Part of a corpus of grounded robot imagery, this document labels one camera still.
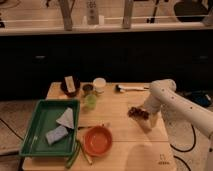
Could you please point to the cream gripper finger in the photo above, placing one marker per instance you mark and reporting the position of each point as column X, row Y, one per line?
column 153, row 120
column 144, row 124

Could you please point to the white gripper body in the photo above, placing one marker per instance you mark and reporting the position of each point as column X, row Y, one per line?
column 152, row 105

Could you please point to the dark grape bunch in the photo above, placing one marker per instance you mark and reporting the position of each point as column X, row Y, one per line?
column 138, row 112

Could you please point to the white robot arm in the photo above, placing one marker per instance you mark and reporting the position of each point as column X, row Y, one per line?
column 164, row 92

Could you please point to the red bowl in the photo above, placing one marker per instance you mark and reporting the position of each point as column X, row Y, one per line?
column 97, row 141

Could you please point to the dark brown bowl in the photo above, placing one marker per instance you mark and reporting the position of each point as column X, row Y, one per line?
column 77, row 87

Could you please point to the cream block in bowl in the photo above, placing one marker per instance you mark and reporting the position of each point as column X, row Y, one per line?
column 70, row 84

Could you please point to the white cup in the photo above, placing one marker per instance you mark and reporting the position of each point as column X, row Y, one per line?
column 99, row 84

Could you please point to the green translucent cup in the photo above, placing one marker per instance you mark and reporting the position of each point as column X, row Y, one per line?
column 90, row 101

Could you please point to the small dark cup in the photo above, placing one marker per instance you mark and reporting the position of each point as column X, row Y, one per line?
column 87, row 89

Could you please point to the yellow green stick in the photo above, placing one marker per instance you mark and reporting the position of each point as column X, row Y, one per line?
column 86, row 156

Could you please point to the green bean pod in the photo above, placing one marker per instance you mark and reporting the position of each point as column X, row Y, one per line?
column 73, row 157

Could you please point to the grey folded cloth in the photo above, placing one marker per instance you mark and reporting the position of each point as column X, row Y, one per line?
column 66, row 119

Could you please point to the green plastic tray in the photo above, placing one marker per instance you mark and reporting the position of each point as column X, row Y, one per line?
column 42, row 121

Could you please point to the white remote control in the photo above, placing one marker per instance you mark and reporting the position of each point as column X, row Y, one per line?
column 92, row 12

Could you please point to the white handled brush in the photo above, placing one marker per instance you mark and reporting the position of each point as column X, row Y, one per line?
column 123, row 88

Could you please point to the right wooden post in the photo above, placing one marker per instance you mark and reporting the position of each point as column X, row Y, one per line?
column 128, row 9

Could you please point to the wooden post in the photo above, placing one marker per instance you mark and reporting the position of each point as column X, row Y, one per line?
column 128, row 9
column 66, row 14

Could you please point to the left wooden post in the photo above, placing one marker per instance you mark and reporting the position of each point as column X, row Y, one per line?
column 66, row 14

